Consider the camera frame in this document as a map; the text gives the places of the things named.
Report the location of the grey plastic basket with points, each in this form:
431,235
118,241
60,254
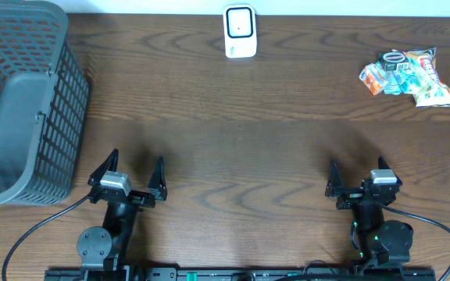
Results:
44,99

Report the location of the white barcode scanner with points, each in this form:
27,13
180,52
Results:
240,33

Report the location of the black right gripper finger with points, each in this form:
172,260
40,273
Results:
335,185
382,164

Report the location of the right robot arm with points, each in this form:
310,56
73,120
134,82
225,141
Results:
382,244

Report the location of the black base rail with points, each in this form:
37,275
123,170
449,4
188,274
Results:
317,272

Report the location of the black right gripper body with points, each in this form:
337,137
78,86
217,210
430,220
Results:
351,197

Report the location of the blue Kleenex tissue pack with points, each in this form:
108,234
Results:
410,81

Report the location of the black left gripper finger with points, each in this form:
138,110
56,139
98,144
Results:
109,165
157,183

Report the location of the orange Kleenex tissue pack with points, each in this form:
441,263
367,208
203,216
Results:
374,77

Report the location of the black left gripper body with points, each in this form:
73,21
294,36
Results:
143,203

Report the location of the large yellow wipes pack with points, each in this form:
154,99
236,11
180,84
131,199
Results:
433,92

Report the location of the dark green round-label pack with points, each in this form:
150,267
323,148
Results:
393,61

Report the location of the teal wet wipes pack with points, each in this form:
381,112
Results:
392,86

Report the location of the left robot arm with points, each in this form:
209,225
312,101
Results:
103,248

